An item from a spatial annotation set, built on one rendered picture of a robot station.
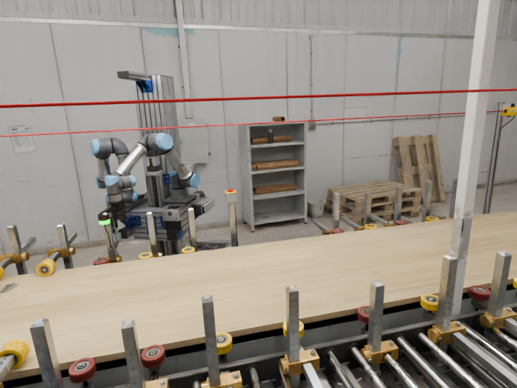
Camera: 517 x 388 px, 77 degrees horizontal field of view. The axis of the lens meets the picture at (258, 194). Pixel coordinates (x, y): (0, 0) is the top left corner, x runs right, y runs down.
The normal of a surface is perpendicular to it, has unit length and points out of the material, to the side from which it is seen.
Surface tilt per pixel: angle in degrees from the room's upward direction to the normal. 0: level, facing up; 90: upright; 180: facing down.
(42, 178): 90
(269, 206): 90
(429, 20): 90
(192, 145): 90
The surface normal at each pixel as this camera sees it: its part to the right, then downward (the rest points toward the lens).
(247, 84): 0.32, 0.22
